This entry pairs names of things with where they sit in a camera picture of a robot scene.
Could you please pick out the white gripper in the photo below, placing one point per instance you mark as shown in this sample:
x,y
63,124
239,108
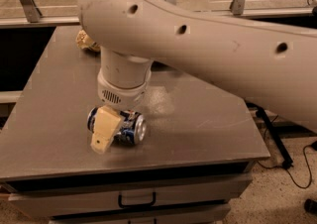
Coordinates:
x,y
123,96

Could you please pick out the blue pepsi can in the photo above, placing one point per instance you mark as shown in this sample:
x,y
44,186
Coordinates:
x,y
132,130

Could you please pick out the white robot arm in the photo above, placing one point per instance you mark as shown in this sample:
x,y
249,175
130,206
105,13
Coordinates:
x,y
271,65

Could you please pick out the brown crumpled chip bag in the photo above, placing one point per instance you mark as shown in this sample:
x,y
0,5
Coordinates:
x,y
84,42

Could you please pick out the upper grey drawer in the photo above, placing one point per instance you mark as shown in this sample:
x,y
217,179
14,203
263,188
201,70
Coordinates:
x,y
129,195

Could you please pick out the grey drawer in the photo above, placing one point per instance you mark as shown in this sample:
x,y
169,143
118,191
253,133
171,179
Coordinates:
x,y
201,214
129,195

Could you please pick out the lower grey drawer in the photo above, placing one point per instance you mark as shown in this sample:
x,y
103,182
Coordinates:
x,y
201,214

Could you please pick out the black metal stand leg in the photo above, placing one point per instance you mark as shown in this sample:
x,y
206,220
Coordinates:
x,y
287,160

